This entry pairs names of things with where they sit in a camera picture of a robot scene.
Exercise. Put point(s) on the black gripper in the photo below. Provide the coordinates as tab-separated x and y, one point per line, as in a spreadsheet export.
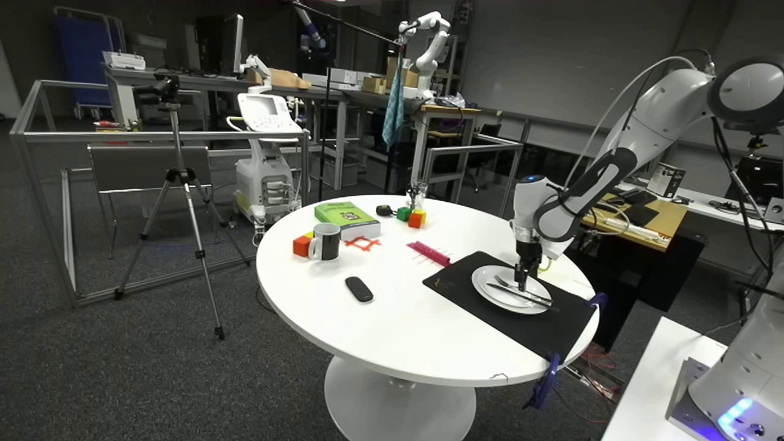
526	248

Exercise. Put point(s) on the silver metal fork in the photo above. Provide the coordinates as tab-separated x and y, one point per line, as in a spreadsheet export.
506	281

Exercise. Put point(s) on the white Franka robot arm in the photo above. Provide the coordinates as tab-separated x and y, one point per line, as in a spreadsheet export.
651	123

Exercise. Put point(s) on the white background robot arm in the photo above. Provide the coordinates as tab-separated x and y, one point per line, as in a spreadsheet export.
431	50

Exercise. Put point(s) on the white round plate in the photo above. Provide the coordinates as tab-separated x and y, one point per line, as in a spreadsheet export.
502	302

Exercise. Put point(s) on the silver table knife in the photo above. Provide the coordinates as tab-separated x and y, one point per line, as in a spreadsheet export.
534	299

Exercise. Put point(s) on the black placemat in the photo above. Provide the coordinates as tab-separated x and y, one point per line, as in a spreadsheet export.
564	327

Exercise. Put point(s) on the blue tape strip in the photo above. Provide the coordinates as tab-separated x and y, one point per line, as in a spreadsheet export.
542	379
599	299

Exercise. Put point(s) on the red plastic comb strip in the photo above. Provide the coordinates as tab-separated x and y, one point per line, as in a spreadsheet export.
428	253

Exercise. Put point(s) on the clear glass cup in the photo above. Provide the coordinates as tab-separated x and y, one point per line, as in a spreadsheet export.
417	198

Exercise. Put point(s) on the wooden desk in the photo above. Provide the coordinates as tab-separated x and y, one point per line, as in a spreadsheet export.
651	224

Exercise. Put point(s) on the white round table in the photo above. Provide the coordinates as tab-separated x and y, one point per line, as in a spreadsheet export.
393	327

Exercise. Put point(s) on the small black round object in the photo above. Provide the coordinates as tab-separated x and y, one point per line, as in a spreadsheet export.
382	209

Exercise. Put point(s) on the small black oval remote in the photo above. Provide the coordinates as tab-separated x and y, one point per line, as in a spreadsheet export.
357	290

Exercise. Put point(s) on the green white book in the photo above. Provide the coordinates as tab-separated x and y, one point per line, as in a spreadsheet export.
346	214

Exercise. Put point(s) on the black mug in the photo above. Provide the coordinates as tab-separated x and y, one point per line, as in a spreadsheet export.
329	240

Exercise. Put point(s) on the teal hanging cloth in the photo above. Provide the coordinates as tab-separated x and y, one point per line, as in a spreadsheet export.
393	110

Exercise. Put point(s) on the orange yellow cube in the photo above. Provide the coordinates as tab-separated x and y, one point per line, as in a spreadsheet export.
302	245

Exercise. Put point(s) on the white equipment cart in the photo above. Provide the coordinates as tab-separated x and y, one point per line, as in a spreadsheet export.
264	174

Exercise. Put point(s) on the grey metal frame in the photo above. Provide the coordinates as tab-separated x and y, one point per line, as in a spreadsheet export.
469	147
163	134

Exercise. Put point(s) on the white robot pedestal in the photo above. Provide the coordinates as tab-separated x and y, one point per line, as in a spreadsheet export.
644	382

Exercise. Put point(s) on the camera tripod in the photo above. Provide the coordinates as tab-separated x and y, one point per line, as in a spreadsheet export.
183	203

